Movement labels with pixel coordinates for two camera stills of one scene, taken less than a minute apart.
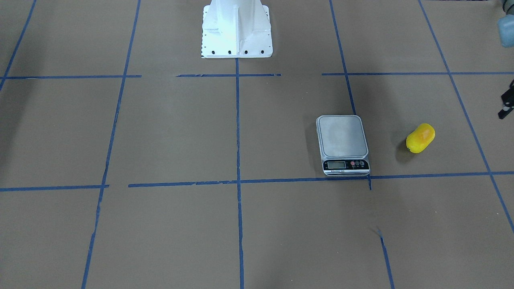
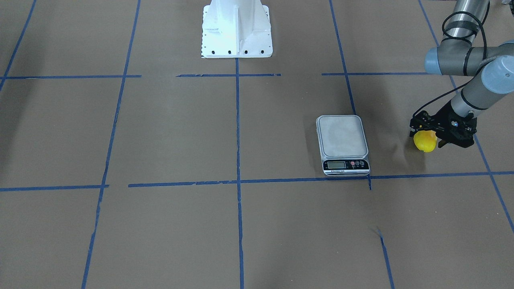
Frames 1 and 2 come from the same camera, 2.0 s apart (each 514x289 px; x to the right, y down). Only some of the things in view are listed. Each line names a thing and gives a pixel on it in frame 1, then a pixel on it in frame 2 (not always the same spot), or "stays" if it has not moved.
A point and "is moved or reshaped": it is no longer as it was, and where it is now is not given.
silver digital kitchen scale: (343, 145) stays
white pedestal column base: (236, 29) stays
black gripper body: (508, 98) to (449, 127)
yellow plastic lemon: (419, 141) is moved or reshaped
